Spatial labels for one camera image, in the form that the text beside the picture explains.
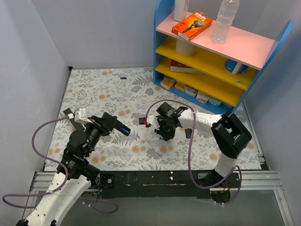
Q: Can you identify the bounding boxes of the small black battery door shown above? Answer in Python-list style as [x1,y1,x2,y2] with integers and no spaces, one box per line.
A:
[185,128,192,139]

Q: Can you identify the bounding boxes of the black remote control body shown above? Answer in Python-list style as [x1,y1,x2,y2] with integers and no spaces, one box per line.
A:
[114,120,131,136]

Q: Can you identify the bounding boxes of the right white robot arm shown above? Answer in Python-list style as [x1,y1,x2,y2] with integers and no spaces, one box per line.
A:
[144,102,252,187]

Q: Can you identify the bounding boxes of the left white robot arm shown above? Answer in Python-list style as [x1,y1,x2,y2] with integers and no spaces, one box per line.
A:
[17,108,130,226]

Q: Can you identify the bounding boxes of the black remote with buttons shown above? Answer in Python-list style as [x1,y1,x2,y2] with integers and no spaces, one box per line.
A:
[138,117,147,125]

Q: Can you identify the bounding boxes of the black battery cover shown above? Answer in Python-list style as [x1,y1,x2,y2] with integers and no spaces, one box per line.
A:
[63,108,85,131]

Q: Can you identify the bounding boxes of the floral table mat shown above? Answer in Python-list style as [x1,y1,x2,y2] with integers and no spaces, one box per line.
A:
[44,67,261,172]

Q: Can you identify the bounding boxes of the white tissue pack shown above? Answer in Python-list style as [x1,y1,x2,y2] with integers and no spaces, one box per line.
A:
[184,85,198,97]
[196,90,210,104]

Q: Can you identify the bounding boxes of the orange tissue pack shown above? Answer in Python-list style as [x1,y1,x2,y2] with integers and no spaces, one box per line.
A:
[174,82,186,92]

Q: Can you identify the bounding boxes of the yellow tissue pack left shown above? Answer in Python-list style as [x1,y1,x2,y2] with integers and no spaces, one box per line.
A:
[160,75,176,90]

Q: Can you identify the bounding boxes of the white tissue pack right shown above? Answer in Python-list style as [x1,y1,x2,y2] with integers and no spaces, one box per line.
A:
[196,90,210,104]

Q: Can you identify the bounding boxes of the light blue tissue pack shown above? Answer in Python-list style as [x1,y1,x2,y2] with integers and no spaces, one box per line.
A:
[208,96,222,106]

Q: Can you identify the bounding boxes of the red white book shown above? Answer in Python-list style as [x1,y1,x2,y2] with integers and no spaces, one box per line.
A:
[170,60,204,75]

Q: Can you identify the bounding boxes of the blue shelf unit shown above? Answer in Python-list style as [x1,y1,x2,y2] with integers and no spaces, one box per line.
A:
[153,0,294,114]

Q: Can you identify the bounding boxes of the white paper roll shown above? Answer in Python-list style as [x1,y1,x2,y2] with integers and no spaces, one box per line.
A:
[175,40,198,57]

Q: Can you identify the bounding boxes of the orange razor box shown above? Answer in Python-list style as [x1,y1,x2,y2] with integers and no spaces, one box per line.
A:
[172,12,213,41]

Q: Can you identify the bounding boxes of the clear plastic bottle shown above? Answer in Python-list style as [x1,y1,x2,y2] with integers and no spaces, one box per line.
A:
[211,0,240,43]

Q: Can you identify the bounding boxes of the white bottle on shelf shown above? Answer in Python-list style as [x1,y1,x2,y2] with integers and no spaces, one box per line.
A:
[173,0,189,22]

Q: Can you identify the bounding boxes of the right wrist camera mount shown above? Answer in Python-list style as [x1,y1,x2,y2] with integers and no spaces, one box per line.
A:
[144,115,160,130]

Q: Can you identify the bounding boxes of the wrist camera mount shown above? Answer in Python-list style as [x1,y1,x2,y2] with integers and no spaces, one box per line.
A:
[144,115,160,130]
[66,108,92,125]

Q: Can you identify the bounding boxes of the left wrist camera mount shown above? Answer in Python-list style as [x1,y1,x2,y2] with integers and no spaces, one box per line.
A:
[66,108,92,125]

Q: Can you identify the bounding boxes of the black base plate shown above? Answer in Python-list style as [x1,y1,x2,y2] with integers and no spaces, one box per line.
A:
[86,170,239,199]

